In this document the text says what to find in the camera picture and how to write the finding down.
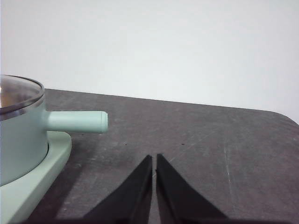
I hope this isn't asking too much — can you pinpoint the glass pot lid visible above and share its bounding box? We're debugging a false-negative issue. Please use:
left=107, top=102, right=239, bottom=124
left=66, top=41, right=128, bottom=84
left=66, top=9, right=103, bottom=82
left=0, top=74, right=45, bottom=117

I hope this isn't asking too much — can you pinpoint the mint green breakfast machine base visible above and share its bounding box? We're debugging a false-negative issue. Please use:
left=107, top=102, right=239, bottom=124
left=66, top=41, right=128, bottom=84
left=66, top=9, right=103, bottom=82
left=0, top=130, right=72, bottom=224

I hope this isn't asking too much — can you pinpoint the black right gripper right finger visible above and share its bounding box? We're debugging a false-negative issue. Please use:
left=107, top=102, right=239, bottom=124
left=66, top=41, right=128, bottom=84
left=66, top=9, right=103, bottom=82
left=156, top=153, right=231, bottom=224

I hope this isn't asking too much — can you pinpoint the mint green pot with handle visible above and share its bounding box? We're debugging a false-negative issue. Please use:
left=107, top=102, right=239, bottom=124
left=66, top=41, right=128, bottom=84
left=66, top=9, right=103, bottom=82
left=0, top=95, right=109, bottom=187

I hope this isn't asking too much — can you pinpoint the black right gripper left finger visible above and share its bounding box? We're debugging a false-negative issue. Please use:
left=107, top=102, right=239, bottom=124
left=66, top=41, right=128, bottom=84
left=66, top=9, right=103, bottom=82
left=81, top=154, right=154, bottom=224

